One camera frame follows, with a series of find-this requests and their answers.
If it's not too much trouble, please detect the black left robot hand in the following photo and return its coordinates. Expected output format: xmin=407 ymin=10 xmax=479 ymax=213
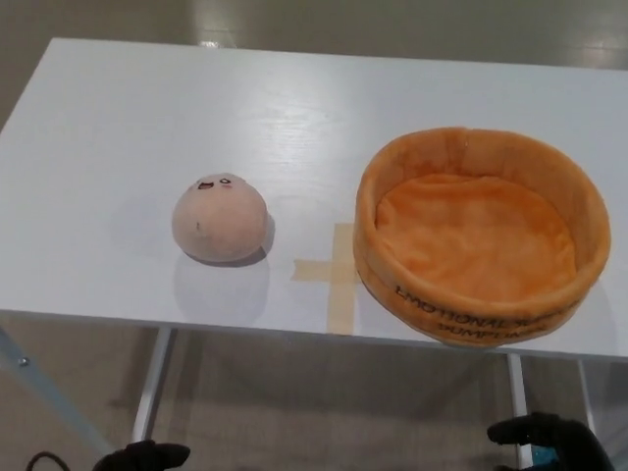
xmin=95 ymin=440 xmax=191 ymax=471

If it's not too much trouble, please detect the short beige masking tape strip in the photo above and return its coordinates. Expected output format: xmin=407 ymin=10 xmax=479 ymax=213
xmin=292 ymin=256 xmax=365 ymax=285

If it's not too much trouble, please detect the long beige masking tape strip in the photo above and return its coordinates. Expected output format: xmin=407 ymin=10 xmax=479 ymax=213
xmin=325 ymin=223 xmax=360 ymax=329

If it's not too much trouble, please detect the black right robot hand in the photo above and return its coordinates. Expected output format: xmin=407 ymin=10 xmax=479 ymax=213
xmin=487 ymin=411 xmax=617 ymax=471

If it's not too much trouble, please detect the pink round plush toy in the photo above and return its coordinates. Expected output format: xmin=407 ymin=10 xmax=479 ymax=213
xmin=171 ymin=172 xmax=270 ymax=267

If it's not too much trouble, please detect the white slanted table leg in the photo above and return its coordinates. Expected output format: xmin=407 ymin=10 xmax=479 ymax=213
xmin=130 ymin=327 xmax=178 ymax=457

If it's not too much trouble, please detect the orange plush basket plate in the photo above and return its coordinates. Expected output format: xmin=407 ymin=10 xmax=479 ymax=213
xmin=351 ymin=126 xmax=614 ymax=350

